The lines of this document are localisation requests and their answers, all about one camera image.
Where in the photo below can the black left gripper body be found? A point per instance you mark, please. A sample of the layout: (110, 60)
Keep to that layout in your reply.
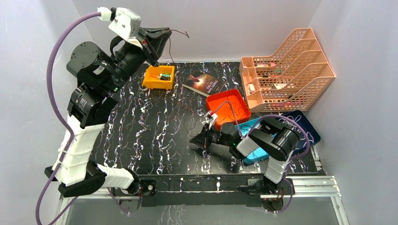
(149, 49)

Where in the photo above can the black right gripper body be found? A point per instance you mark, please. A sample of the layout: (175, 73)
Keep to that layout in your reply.
(216, 138)

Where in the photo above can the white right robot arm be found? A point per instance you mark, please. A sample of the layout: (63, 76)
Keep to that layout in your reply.
(277, 139)

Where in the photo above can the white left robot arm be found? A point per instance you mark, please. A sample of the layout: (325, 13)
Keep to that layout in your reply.
(99, 76)

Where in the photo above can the orange square tray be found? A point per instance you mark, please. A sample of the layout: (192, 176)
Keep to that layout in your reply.
(229, 106)

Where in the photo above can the yellow plastic parts bin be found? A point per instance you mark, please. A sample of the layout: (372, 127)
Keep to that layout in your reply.
(154, 83)

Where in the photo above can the light blue square tray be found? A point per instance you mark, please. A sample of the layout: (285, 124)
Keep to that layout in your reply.
(257, 155)

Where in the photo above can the dark paperback book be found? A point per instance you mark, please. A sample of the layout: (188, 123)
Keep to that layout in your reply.
(204, 84)

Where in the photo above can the dark blue square tray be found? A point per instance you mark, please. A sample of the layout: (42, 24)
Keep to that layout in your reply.
(299, 117)

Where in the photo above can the peach plastic file organizer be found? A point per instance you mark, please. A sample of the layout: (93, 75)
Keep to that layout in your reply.
(290, 79)

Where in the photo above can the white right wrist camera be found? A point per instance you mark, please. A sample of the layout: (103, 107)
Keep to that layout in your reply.
(210, 119)

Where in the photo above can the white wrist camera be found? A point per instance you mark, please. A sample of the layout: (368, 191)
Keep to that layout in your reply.
(124, 22)
(210, 119)

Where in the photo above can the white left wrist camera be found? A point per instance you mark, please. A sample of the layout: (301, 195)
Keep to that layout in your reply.
(124, 22)

